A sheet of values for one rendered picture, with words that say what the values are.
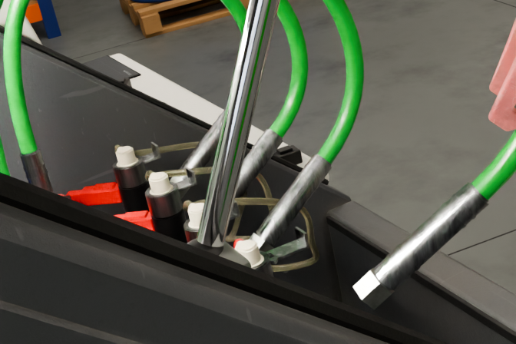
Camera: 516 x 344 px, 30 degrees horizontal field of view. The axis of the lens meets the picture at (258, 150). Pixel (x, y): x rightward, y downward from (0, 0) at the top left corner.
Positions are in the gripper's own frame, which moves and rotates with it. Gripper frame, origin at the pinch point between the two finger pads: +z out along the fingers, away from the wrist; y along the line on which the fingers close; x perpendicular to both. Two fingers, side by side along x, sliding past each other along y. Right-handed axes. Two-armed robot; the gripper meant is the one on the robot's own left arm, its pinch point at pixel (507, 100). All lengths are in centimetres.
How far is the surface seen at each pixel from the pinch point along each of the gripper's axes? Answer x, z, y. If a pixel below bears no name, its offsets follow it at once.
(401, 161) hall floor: 90, 157, -213
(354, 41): -4.9, 11.8, -15.8
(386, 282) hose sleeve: 0.4, 11.0, 6.7
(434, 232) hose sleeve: 0.9, 7.2, 4.9
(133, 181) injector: -12.0, 35.2, -13.9
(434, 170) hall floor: 97, 147, -206
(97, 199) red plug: -13.6, 39.2, -13.7
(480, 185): 1.4, 3.9, 3.1
